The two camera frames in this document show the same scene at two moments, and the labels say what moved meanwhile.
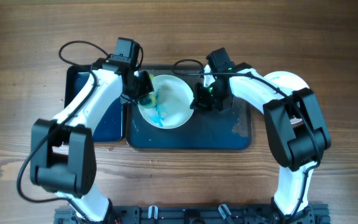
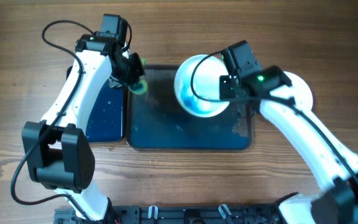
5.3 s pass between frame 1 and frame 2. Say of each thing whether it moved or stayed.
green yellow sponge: moved
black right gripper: moved
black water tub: stayed
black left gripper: moved
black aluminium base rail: stayed
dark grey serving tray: stayed
